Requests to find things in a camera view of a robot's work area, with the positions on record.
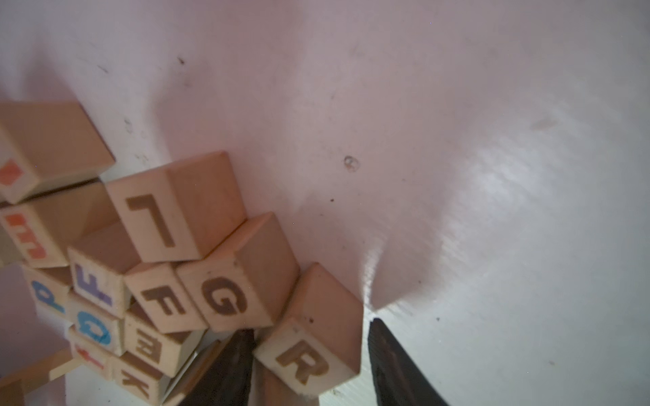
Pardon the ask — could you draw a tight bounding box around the wooden block letter L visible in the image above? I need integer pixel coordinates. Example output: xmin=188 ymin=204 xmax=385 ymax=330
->
xmin=106 ymin=151 xmax=247 ymax=262

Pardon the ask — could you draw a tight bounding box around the wooden block blue p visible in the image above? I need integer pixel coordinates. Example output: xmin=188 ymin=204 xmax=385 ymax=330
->
xmin=20 ymin=262 xmax=73 ymax=321

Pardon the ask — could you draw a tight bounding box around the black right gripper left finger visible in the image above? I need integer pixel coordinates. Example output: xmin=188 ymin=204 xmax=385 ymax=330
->
xmin=180 ymin=329 xmax=255 ymax=406

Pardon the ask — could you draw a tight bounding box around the wooden whiteboard stand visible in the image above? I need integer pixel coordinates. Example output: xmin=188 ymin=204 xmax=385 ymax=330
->
xmin=1 ymin=348 xmax=80 ymax=406

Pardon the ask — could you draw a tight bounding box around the wooden block red f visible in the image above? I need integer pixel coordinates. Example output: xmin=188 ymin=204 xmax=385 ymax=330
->
xmin=67 ymin=326 xmax=113 ymax=382

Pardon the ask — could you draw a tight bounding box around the wooden block letter E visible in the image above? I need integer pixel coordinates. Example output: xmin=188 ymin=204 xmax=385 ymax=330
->
xmin=125 ymin=303 xmax=206 ymax=377

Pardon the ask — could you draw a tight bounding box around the wooden block letter F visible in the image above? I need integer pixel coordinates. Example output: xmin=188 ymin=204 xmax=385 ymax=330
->
xmin=125 ymin=262 xmax=208 ymax=334

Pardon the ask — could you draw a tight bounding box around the wooden block letter R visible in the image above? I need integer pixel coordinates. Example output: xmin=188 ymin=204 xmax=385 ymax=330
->
xmin=254 ymin=263 xmax=364 ymax=398

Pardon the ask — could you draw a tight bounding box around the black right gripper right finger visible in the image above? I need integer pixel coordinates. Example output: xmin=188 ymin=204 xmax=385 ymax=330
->
xmin=367 ymin=318 xmax=449 ymax=406

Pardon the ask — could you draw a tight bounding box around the wooden block purple f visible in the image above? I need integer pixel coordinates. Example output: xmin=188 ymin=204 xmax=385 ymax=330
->
xmin=68 ymin=222 xmax=142 ymax=318

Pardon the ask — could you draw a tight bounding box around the wooden block letter K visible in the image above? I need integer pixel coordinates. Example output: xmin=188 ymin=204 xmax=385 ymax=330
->
xmin=112 ymin=352 xmax=171 ymax=405

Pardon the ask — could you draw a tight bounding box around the wooden block orange m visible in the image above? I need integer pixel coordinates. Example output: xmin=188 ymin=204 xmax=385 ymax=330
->
xmin=1 ymin=181 xmax=120 ymax=268

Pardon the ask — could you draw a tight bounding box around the wooden block letter G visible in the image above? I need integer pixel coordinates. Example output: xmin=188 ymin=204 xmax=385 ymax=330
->
xmin=177 ymin=212 xmax=300 ymax=333

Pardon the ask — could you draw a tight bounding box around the wooden block orange u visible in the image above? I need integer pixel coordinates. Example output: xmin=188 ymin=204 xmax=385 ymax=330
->
xmin=1 ymin=101 xmax=115 ymax=204

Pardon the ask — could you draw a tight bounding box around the wooden block blue Q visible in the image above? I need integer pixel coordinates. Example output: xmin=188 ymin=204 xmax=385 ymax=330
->
xmin=67 ymin=291 xmax=126 ymax=356

